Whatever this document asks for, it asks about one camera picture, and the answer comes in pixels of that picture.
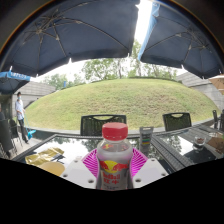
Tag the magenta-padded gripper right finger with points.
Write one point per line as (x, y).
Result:
(150, 170)

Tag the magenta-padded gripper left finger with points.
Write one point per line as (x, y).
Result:
(76, 171)

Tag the clear red-capped drink bottle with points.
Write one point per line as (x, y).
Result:
(114, 160)

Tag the grey tube with coloured label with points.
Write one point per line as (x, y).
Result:
(146, 138)

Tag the dark wicker chair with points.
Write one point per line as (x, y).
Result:
(6, 136)
(176, 123)
(221, 121)
(91, 126)

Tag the small round bowl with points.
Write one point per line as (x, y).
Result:
(200, 141)

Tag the blue broom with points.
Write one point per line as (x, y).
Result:
(32, 134)

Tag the brown paper bag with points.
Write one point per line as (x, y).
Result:
(216, 145)

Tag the blue umbrella with white lettering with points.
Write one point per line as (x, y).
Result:
(11, 81)

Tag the beige patio umbrella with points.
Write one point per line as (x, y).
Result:
(218, 81)

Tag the dark blue umbrella, light-blue flap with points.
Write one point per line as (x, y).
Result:
(183, 43)

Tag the large dark blue patio umbrella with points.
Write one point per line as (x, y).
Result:
(73, 30)

